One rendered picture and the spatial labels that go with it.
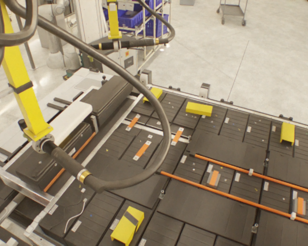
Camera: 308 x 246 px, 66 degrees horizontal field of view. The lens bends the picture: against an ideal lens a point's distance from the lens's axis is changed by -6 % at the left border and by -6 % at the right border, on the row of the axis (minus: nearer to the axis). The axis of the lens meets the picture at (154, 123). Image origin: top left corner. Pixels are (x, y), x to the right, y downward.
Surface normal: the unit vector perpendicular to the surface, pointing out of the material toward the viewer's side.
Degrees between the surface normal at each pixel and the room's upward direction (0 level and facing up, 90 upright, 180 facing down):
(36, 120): 90
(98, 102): 0
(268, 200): 0
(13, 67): 90
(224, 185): 0
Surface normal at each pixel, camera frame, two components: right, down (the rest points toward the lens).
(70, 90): 0.00, -0.75
